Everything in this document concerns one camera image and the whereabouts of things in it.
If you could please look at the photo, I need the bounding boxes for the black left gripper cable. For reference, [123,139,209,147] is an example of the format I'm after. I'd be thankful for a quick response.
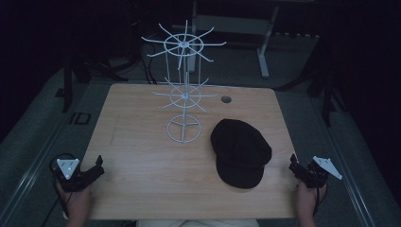
[40,152,77,227]

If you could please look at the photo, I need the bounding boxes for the black metal stand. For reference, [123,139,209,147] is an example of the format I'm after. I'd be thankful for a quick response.
[55,44,93,114]
[273,34,349,128]

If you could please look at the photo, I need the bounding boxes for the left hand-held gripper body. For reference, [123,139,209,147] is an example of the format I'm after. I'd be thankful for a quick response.
[56,158,99,194]

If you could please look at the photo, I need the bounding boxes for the black floor cables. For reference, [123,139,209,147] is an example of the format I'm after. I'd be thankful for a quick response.
[84,37,159,86]

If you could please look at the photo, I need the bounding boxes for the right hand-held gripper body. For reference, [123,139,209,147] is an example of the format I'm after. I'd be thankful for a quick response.
[297,155,343,189]

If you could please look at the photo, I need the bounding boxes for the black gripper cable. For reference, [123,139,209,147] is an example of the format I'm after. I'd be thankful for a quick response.
[312,182,329,218]
[40,152,77,227]

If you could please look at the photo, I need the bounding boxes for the person's left hand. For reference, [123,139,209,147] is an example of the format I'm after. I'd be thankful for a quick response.
[57,183,93,219]

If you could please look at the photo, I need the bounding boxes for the white wire display rack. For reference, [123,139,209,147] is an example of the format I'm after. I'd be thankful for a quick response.
[141,19,227,144]

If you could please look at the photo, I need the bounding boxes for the black cap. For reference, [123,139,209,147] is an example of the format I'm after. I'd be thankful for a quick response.
[210,118,273,190]

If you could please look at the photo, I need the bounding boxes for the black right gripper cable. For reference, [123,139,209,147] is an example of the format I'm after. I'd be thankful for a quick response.
[312,182,329,218]

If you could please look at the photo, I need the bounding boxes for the white desk frame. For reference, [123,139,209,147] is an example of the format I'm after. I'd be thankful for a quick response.
[172,0,316,79]

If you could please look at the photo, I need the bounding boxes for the person's right hand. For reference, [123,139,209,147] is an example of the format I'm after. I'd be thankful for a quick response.
[294,181,328,218]

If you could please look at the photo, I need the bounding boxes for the black floor bracket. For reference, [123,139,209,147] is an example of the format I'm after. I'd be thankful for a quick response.
[69,111,93,126]

